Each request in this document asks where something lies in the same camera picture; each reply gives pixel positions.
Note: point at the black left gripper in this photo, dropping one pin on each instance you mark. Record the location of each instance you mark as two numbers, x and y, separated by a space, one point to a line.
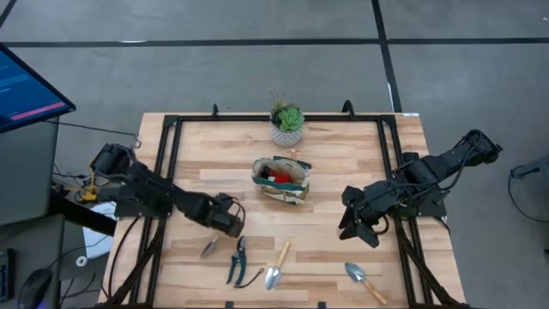
218 212

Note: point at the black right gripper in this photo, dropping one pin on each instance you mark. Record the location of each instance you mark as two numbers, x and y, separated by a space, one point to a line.
377 197

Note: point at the narrow steel transplanter trowel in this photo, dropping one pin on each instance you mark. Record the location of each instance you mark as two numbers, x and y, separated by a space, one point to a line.
209 249

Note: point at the beige green canvas gardening bag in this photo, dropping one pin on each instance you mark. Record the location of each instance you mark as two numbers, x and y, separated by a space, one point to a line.
296 193

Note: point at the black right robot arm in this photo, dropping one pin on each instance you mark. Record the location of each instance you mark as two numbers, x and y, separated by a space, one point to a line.
450 163

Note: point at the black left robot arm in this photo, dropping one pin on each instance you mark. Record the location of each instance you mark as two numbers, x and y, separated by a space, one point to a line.
146 184

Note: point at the red garden item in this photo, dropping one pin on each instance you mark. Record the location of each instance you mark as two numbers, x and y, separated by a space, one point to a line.
281 177

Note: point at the white triangle-pattern plant pot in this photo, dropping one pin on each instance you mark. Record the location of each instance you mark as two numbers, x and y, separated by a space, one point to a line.
285 138

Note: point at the green succulent plant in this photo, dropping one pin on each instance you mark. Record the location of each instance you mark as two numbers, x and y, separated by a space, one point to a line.
291 119

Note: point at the spiky air plant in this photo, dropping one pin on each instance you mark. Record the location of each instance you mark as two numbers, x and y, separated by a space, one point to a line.
278 104

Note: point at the white paper sheet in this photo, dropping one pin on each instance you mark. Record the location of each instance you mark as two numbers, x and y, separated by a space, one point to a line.
96 242

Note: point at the yellow clamp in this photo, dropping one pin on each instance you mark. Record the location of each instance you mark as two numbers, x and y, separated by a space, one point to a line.
90 195

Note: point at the white tape roll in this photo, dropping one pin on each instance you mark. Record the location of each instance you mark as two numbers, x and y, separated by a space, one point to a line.
78 261

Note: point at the black computer mouse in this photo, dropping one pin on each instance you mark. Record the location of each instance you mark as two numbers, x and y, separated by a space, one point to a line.
34 287

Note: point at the black keyboard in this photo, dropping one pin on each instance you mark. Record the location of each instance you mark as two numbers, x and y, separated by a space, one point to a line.
4 274

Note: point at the blue-screen computer monitor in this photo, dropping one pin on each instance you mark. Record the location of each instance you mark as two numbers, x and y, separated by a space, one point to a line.
25 92

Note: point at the black aluminium table frame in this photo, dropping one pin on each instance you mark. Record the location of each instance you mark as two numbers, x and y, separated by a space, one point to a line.
214 117

